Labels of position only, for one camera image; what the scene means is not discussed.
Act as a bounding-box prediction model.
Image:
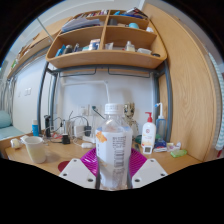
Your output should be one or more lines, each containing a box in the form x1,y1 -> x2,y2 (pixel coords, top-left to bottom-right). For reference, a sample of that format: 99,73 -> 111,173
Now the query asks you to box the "blue squeeze bottle white nozzle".
154,102 -> 168,141

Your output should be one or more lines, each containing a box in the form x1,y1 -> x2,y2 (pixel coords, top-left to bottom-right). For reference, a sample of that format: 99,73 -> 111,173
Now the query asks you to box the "black cube charger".
61,133 -> 71,145

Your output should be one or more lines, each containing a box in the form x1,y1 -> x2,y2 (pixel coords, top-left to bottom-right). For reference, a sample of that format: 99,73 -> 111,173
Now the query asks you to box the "small white display thermometer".
142,144 -> 153,154

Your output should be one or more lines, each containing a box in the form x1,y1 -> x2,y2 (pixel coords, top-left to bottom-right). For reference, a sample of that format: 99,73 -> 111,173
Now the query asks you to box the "grey metal desk frame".
36,59 -> 174,143

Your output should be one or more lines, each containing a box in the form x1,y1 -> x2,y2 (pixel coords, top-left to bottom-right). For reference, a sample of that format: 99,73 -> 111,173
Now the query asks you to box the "blue tube white cap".
31,119 -> 40,137

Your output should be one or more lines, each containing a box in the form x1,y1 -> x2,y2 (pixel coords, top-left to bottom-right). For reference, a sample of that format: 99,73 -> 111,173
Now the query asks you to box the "bed with teal sheet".
0,124 -> 34,141

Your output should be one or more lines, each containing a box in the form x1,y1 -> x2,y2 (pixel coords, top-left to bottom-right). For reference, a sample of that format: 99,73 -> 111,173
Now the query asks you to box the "green soft pack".
170,148 -> 188,158

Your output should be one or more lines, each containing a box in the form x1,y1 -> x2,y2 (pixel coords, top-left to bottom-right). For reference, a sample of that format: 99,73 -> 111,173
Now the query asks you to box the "black plug adapter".
83,125 -> 92,137

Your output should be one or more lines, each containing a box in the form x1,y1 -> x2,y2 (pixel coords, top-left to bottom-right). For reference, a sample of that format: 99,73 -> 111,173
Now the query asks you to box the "wooden shelf unit with items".
45,8 -> 168,70

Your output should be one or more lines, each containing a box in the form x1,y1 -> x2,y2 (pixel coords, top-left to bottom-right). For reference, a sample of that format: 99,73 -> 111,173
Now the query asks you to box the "blue white small box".
153,139 -> 168,153

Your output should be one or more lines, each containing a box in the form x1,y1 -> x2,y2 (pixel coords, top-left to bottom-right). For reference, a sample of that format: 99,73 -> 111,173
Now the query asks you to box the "teal pillow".
0,110 -> 13,129

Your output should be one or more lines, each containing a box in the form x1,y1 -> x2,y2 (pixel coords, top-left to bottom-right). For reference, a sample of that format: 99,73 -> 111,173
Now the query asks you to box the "wrapped yellow bun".
9,138 -> 23,150

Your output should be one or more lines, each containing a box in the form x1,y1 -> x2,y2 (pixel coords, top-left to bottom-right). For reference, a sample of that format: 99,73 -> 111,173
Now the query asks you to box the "pink white small pack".
166,142 -> 183,153

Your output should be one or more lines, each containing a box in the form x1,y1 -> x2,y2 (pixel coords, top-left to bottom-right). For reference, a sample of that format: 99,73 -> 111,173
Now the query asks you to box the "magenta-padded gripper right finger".
126,147 -> 169,190

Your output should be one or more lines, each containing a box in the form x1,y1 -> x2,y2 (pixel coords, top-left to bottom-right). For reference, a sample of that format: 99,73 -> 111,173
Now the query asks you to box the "cream white cup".
20,135 -> 48,164

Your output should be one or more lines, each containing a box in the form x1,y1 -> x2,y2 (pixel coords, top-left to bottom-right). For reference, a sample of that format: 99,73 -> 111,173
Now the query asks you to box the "long wooden wall shelf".
6,19 -> 64,79

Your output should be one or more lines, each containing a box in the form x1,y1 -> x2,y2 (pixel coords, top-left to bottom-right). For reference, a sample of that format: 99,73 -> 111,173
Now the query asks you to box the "clear plastic water bottle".
94,103 -> 134,191

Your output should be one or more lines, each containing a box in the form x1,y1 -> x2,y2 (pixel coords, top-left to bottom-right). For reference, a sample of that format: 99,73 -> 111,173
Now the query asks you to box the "white red pump bottle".
140,111 -> 157,149

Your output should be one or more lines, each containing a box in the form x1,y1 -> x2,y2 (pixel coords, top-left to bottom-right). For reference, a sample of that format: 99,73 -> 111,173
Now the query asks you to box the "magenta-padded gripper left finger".
58,147 -> 101,190

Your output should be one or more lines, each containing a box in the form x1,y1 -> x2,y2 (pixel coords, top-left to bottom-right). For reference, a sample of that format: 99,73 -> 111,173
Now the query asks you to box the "black electric shaver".
43,114 -> 52,138

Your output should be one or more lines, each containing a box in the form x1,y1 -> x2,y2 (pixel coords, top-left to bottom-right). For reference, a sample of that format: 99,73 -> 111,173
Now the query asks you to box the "white wall socket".
78,104 -> 90,116
89,104 -> 101,115

